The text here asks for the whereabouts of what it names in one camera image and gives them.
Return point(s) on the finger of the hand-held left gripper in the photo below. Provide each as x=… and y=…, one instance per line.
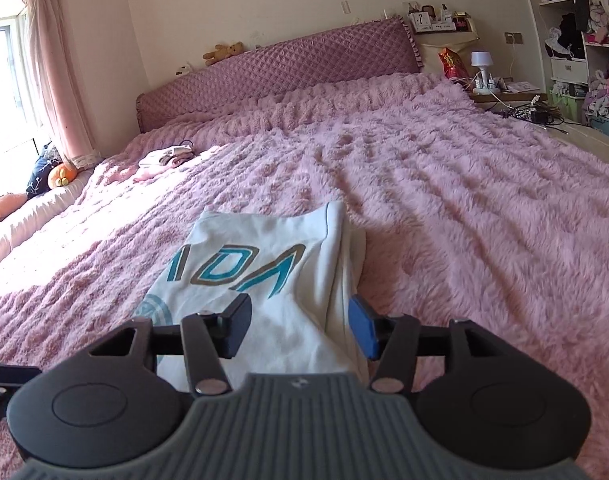
x=9, y=375

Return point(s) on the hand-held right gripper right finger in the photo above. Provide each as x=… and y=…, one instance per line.
x=363, y=330

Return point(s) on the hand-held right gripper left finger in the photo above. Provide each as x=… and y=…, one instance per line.
x=234, y=327

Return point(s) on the white printed sweatshirt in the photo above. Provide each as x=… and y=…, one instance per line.
x=264, y=285

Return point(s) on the folded pink and white clothes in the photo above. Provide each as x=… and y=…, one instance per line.
x=165, y=157

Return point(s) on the open wardrobe with clothes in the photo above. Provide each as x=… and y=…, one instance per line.
x=589, y=25

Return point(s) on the pink fuzzy blanket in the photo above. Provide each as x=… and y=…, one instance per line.
x=434, y=210

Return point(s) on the white window seat cushion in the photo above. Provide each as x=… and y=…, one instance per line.
x=29, y=220

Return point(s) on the salmon pink pillow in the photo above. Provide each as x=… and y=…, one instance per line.
x=2, y=212

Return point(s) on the navy floral pillow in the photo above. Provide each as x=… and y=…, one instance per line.
x=42, y=172

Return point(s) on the orange plush toy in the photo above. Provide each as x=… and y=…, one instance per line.
x=63, y=175

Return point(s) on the purple quilted headboard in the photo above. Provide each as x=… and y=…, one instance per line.
x=294, y=72

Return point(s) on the white power strip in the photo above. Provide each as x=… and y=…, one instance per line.
x=485, y=90

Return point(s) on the brown teddy bear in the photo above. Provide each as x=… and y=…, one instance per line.
x=223, y=53

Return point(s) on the red snack bag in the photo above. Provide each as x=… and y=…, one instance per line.
x=450, y=65

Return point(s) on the wooden nightstand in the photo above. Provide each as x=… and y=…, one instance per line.
x=514, y=95

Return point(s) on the window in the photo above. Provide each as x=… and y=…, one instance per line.
x=7, y=90

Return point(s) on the white table lamp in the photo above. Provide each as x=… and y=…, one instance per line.
x=481, y=62

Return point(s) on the green storage bin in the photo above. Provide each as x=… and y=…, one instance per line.
x=568, y=107

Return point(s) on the pink curtain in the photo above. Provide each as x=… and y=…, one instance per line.
x=59, y=75

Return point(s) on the teal storage bin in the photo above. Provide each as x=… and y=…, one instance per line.
x=607, y=127

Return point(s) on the wall shelf with small items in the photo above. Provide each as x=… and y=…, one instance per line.
x=442, y=22

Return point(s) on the white wall outlet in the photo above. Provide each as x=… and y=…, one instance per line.
x=345, y=7

